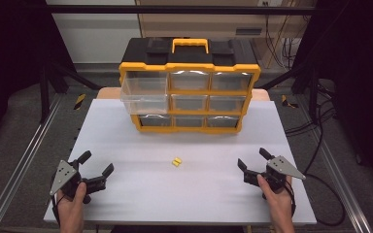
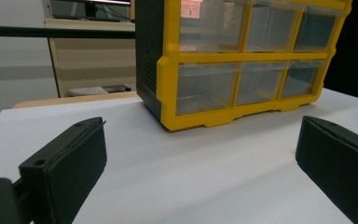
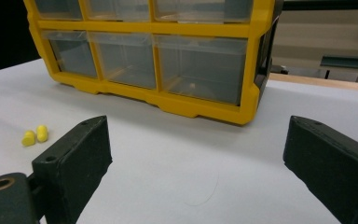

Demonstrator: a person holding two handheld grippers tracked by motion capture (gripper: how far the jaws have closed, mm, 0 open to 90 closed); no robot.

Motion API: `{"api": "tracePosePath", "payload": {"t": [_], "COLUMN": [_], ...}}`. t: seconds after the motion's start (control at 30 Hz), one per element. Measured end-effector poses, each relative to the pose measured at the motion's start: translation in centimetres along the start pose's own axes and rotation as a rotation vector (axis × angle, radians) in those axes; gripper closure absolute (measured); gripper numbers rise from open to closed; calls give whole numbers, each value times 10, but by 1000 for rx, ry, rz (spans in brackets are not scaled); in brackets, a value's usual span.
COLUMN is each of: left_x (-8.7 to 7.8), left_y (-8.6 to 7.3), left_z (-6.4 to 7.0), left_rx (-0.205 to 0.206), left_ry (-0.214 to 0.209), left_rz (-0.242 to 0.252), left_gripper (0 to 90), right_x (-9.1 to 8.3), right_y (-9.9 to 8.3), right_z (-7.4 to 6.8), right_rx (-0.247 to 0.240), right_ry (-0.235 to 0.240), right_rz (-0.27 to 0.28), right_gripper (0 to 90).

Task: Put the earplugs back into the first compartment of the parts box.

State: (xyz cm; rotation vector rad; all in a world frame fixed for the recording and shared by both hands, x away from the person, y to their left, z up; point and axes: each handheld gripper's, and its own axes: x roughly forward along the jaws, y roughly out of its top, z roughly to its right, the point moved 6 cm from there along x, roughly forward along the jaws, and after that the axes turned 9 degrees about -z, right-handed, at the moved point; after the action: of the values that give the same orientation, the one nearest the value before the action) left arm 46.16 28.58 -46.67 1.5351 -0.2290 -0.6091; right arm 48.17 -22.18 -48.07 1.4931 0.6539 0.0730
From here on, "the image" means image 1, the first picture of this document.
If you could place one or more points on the aluminium floor rail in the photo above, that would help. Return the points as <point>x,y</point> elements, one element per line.
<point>16,168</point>
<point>340,174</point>

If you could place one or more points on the black metal stand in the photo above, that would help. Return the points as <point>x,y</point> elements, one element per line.
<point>312,93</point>
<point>45,93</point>

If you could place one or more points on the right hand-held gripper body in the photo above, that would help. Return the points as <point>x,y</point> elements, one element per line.
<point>280,171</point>

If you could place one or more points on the black horizontal metal bar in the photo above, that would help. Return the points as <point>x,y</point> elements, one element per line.
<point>110,9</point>

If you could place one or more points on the wooden table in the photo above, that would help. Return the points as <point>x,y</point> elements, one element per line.
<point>110,93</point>

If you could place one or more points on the small yellow plastic piece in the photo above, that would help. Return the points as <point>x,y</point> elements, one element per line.
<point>176,161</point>

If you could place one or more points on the person's right hand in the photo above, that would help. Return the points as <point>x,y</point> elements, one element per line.
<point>277,199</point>

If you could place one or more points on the wooden cabinet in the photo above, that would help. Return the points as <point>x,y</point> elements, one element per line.
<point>200,24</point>

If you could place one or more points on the person's left hand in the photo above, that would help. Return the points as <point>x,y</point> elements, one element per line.
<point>73,207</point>

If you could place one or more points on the set of small clear drawers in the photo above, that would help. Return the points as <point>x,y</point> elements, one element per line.
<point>189,81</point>

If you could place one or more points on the black curtain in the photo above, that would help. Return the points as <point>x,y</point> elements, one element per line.
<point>359,81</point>
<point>9,64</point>

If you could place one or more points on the yellow black organizer cabinet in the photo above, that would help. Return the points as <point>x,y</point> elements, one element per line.
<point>187,51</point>

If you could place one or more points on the large clear plastic drawer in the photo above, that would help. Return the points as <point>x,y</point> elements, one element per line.
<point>144,93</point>

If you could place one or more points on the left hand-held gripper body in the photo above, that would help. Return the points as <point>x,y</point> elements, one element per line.
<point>65,174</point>

